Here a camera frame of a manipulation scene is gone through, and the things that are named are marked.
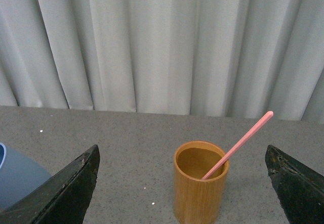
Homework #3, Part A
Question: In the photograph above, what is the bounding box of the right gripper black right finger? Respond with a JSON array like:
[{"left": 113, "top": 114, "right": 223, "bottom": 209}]
[{"left": 265, "top": 145, "right": 323, "bottom": 223}]

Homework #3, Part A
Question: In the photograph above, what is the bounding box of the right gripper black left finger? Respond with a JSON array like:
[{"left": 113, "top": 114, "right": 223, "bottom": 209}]
[{"left": 1, "top": 145, "right": 100, "bottom": 223}]

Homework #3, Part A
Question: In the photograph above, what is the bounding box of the pink chopstick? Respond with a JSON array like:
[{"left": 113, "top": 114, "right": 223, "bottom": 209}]
[{"left": 202, "top": 111, "right": 274, "bottom": 180}]

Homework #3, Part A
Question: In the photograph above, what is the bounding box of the light blue plastic cup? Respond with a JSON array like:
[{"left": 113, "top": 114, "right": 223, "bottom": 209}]
[{"left": 1, "top": 143, "right": 52, "bottom": 209}]

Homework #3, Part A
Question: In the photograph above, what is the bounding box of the bamboo chopstick holder cup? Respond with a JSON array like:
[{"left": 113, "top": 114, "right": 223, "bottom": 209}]
[{"left": 173, "top": 141, "right": 230, "bottom": 223}]

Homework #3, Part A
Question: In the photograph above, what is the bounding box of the white pleated curtain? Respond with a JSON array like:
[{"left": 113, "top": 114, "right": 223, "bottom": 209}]
[{"left": 1, "top": 0, "right": 323, "bottom": 123}]

